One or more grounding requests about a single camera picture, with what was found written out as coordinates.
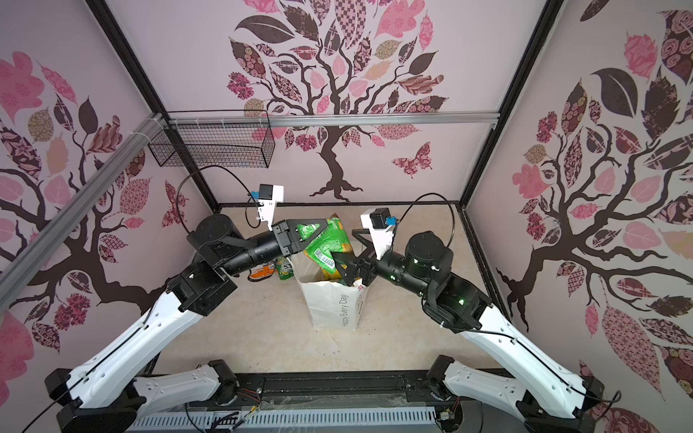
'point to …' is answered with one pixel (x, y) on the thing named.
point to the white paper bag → (332, 303)
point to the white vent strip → (291, 418)
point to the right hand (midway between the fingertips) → (344, 240)
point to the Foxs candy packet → (284, 268)
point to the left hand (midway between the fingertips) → (328, 230)
